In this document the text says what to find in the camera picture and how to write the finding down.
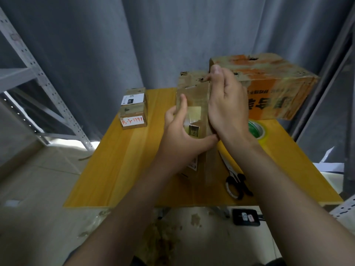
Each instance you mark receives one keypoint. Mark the long white-labelled cardboard box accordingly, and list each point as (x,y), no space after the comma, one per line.
(133,108)

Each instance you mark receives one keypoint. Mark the person's left forearm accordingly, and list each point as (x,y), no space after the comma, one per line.
(122,218)

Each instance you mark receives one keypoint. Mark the person's right hand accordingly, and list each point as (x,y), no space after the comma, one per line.
(230,108)

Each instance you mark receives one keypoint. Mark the grey metal shelf unit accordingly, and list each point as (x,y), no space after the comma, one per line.
(27,80)
(333,108)

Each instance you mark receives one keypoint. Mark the yellow wooden table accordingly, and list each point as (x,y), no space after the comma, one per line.
(111,163)

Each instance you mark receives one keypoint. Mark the large orange print cardboard box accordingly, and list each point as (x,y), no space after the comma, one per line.
(277,85)

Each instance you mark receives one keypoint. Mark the grey curtain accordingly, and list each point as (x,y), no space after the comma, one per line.
(138,36)

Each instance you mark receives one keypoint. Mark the small cardboard box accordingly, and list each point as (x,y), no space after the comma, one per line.
(197,102)

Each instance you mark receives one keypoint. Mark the tape scraps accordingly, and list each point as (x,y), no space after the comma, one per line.
(158,238)

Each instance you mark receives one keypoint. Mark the person's left hand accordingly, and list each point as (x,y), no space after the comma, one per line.
(180,141)

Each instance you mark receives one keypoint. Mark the person's right forearm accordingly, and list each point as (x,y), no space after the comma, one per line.
(294,213)

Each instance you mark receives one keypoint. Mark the yellow tape roll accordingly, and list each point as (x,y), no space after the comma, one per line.
(256,130)

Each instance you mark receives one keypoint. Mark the medium brown cardboard box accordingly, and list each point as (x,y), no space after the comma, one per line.
(191,79)

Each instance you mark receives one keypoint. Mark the black power adapter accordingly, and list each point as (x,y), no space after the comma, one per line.
(246,217)

